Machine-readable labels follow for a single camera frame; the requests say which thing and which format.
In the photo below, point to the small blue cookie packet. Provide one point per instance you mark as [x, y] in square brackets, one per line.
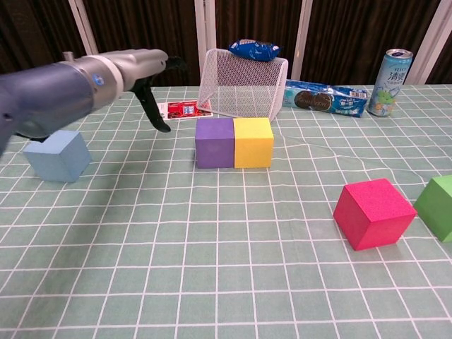
[254, 51]

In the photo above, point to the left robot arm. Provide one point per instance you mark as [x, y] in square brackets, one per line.
[53, 95]

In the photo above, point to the white frame post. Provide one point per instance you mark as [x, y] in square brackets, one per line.
[203, 35]
[302, 35]
[83, 28]
[434, 42]

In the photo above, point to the purple foam cube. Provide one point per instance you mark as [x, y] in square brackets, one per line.
[215, 148]

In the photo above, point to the green checked tablecloth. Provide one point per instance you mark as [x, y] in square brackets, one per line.
[226, 247]

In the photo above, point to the red and white card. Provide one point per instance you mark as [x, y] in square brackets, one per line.
[180, 110]

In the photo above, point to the long blue cookie package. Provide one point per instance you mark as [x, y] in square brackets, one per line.
[318, 100]

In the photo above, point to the magenta foam cube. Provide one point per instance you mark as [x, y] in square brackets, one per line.
[370, 212]

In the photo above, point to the green foam cube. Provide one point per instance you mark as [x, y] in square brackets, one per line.
[436, 208]

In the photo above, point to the light blue drink can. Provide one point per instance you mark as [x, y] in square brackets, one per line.
[386, 84]

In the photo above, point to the yellow foam cube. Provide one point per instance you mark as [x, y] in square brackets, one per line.
[252, 148]

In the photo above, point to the light blue foam cube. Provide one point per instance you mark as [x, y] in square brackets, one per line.
[58, 162]

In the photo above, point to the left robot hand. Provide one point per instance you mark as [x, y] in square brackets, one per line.
[144, 65]

